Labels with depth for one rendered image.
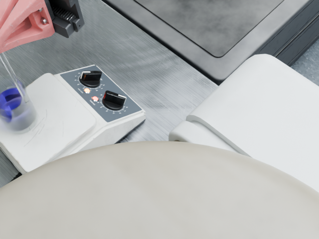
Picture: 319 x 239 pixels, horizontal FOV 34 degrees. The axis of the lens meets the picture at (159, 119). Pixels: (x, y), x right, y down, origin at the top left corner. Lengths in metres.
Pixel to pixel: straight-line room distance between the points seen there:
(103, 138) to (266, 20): 0.81
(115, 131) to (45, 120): 0.10
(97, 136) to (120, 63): 0.19
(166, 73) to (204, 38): 0.55
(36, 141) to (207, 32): 0.79
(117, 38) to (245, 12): 0.62
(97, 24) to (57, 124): 0.27
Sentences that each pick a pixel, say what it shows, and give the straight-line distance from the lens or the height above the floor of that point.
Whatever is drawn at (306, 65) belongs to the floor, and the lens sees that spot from 1.83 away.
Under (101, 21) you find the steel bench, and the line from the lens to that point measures 0.94.
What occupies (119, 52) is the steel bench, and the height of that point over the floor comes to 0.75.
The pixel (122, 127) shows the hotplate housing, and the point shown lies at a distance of 0.77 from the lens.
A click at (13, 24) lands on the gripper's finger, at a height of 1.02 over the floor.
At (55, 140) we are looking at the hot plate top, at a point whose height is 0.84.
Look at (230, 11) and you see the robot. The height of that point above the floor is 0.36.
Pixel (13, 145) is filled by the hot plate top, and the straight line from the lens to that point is 0.73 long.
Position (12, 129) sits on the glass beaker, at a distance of 0.73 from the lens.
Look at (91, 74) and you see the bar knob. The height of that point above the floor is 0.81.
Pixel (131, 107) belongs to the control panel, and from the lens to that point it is 0.79.
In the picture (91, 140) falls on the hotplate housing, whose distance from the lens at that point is 0.74.
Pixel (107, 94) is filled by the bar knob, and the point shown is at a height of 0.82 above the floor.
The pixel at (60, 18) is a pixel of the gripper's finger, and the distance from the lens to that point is 0.63.
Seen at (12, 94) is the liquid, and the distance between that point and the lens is 0.72.
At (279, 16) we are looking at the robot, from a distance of 1.47.
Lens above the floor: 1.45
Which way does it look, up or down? 60 degrees down
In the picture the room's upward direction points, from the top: 7 degrees counter-clockwise
